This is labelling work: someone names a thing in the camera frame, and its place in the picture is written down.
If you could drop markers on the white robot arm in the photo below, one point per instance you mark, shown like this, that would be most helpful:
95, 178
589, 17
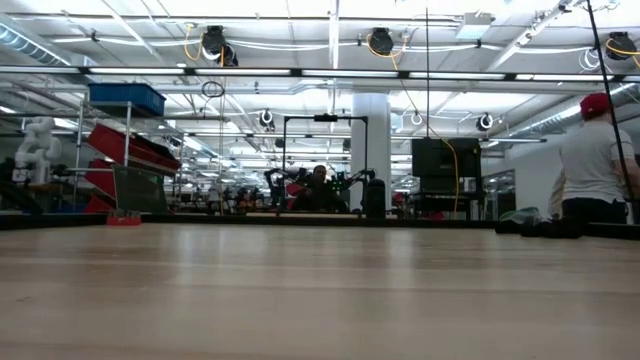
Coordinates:
37, 150

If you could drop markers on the black background robot arm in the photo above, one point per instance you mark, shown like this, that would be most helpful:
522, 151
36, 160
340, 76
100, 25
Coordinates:
357, 177
275, 182

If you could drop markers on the person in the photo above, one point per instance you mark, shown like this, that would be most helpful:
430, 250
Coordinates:
555, 197
317, 192
592, 160

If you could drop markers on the white column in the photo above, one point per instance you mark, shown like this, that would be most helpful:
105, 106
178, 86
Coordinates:
371, 145

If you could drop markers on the black monitor cart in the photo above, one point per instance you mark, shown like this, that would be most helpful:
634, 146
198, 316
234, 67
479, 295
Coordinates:
445, 200

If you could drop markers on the black monitor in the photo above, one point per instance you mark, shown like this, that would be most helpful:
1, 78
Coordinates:
445, 157

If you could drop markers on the grey office chair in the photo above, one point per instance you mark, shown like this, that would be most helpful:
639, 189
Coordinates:
140, 190

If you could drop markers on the small red object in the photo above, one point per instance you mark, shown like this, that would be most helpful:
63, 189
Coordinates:
124, 218

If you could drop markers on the red storage bin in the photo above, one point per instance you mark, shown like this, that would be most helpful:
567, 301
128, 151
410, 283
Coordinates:
97, 204
97, 180
115, 145

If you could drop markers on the blue plastic bin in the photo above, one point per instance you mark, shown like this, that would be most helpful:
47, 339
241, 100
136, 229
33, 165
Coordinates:
127, 97

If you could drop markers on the white ceiling box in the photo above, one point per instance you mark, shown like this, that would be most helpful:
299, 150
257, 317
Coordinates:
475, 25

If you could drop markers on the metal shelf rack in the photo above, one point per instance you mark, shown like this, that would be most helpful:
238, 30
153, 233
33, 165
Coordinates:
78, 150

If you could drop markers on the black workstation frame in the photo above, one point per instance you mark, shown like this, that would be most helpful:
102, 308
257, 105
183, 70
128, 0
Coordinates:
300, 117

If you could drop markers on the ribbed air duct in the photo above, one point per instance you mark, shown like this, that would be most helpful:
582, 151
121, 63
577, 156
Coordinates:
25, 45

